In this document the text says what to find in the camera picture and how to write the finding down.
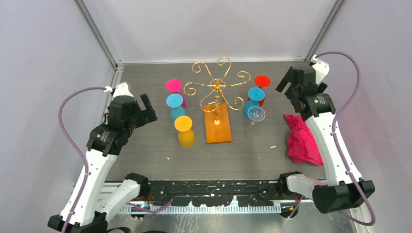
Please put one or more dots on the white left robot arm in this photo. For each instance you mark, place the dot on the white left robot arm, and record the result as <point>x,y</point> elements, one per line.
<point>84,212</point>

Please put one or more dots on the red wine glass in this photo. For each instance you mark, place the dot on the red wine glass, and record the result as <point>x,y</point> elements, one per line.
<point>261,81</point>

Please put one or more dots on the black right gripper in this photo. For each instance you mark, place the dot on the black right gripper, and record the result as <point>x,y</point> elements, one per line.
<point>287,78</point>

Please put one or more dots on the yellow wine glass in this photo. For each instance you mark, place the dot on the yellow wine glass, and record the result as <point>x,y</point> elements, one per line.
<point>186,136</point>

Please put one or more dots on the gold wire wine glass rack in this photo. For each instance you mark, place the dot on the gold wire wine glass rack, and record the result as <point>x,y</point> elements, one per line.
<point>215,104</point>

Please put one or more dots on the pink wine glass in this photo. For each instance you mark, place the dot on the pink wine glass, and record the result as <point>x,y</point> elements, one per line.
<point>174,86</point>

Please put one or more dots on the clear wine glass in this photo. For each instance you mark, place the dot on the clear wine glass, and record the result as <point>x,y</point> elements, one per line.
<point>253,114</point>

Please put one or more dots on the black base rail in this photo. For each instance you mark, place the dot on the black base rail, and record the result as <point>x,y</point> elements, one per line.
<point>214,193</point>

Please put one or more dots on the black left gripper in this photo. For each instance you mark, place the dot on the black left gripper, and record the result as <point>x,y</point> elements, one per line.
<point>147,115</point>

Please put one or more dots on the blue wine glass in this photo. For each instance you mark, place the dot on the blue wine glass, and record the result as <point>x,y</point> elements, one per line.
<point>175,102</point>
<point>251,102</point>

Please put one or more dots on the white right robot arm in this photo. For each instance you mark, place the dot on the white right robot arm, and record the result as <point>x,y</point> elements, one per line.
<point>344,187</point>

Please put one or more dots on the crumpled pink cloth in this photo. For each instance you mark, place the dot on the crumpled pink cloth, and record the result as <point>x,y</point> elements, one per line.
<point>301,143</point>

